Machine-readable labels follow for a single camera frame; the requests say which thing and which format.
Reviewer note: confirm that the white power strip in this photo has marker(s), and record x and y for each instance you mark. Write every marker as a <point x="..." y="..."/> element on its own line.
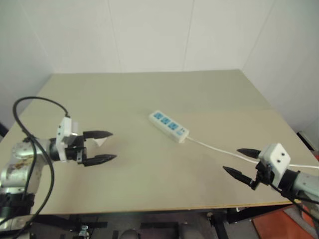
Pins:
<point x="169" y="125"/>

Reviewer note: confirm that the orange red box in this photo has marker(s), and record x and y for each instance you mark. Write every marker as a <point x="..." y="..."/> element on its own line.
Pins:
<point x="274" y="224"/>

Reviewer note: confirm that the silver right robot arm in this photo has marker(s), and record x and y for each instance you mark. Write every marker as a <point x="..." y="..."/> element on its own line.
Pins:
<point x="306" y="181"/>

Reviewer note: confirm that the black metal table frame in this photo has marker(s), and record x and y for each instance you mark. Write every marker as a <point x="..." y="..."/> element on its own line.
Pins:
<point x="221" y="224"/>

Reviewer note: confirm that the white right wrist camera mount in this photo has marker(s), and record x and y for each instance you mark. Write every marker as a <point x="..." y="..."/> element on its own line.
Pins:
<point x="276" y="154"/>

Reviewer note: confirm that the white plug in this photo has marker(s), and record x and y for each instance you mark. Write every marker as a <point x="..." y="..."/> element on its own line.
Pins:
<point x="99" y="142"/>

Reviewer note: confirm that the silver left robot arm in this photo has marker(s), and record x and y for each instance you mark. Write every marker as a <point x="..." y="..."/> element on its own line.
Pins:
<point x="17" y="169"/>

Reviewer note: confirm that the small silver metal clamp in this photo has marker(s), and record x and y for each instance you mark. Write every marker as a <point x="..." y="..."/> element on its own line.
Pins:
<point x="83" y="231"/>

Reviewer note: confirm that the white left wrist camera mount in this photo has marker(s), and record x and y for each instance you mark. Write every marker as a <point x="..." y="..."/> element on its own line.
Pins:
<point x="65" y="125"/>

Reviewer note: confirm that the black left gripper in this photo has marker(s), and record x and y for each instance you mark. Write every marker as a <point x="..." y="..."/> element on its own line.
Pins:
<point x="74" y="154"/>

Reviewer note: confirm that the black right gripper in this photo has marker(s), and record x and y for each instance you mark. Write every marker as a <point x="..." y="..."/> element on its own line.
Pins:
<point x="263" y="174"/>

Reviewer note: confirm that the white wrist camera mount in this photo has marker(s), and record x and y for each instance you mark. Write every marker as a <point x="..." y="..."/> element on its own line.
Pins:
<point x="276" y="154"/>
<point x="65" y="125"/>

